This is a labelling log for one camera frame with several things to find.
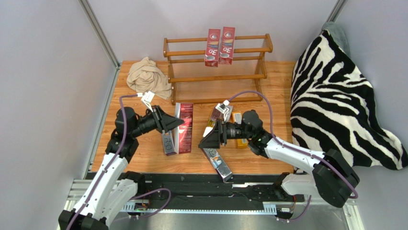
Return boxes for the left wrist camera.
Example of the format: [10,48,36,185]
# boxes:
[141,91,155,112]

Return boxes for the red 3D toothpaste box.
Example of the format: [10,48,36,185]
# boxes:
[204,29,221,67]
[218,26,236,65]

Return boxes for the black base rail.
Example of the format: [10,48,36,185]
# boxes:
[67,171,358,221]

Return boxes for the silver blue Sensitive toothpaste box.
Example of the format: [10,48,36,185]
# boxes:
[162,131,176,156]

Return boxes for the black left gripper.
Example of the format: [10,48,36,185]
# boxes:
[130,105,184,138]

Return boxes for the silver gold toothpaste box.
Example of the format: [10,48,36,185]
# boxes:
[224,105,233,122]
[203,106,223,137]

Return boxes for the zebra print blanket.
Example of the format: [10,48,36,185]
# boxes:
[290,30,408,171]

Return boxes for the orange toothpaste box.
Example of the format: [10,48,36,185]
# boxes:
[232,111,248,149]

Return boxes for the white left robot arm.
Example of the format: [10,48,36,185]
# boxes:
[58,105,184,230]

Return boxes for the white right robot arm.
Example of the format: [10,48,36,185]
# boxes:
[198,110,360,207]

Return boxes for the silver gold toothpaste box right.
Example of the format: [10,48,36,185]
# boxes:
[224,105,233,122]

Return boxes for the silver gold toothpaste box left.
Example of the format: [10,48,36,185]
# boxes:
[203,106,223,137]

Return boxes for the aluminium frame post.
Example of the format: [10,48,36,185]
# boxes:
[79,0,121,69]

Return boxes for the wooden two-tier shelf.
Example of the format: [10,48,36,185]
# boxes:
[163,34,273,104]

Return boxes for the silver purple R&O toothpaste box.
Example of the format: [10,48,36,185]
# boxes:
[202,149,233,183]

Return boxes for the beige crumpled cloth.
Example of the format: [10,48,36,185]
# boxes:
[126,57,172,100]

